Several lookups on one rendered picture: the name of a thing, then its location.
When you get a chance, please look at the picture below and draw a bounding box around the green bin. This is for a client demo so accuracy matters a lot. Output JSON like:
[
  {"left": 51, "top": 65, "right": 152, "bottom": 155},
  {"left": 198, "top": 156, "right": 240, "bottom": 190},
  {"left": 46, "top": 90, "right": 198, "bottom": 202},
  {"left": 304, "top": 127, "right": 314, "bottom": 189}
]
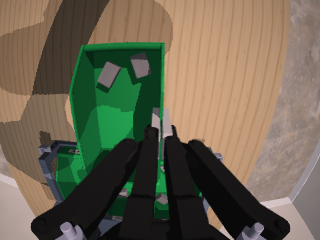
[
  {"left": 107, "top": 184, "right": 132, "bottom": 216},
  {"left": 69, "top": 42, "right": 165, "bottom": 185},
  {"left": 56, "top": 146, "right": 85, "bottom": 200},
  {"left": 154, "top": 169, "right": 201, "bottom": 218}
]

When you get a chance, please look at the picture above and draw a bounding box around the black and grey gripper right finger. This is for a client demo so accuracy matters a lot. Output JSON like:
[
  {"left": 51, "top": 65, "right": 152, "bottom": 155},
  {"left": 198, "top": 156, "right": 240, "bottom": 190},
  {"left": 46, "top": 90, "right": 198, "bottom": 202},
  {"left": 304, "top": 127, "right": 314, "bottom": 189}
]
[{"left": 161, "top": 108, "right": 290, "bottom": 240}]

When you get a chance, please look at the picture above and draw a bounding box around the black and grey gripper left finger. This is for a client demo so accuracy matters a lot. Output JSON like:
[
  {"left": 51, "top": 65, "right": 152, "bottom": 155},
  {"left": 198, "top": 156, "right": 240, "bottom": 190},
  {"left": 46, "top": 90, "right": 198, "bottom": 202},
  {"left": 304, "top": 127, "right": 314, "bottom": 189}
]
[{"left": 31, "top": 108, "right": 160, "bottom": 240}]

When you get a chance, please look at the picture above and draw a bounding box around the grey metal shelf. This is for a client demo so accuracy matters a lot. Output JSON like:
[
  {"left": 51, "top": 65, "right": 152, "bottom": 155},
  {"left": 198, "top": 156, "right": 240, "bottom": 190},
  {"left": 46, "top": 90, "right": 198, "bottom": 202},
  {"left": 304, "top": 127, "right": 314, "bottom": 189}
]
[{"left": 38, "top": 140, "right": 224, "bottom": 235}]

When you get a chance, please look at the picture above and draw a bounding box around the dark grey case with orange latches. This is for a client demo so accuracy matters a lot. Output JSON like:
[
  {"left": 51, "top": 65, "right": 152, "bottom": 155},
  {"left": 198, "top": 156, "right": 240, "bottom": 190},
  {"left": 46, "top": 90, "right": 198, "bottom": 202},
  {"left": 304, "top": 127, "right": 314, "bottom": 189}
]
[{"left": 87, "top": 227, "right": 101, "bottom": 240}]

